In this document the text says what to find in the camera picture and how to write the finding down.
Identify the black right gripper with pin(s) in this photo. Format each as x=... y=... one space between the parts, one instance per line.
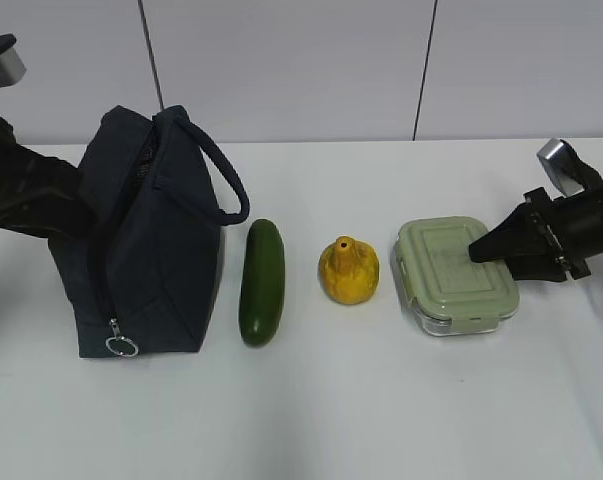
x=544 y=239

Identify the yellow pear-shaped fruit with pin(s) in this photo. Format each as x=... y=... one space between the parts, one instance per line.
x=349 y=271

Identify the green cucumber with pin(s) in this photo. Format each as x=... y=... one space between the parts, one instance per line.
x=263 y=284

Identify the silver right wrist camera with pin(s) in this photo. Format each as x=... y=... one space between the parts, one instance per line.
x=566 y=171

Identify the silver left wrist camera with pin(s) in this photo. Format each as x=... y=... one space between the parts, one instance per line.
x=12 y=68

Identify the dark blue lunch bag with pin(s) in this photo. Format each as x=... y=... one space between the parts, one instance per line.
x=145 y=279

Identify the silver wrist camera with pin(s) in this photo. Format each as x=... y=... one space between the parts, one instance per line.
x=12 y=68
x=566 y=171

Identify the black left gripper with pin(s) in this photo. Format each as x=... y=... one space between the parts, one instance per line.
x=39 y=195

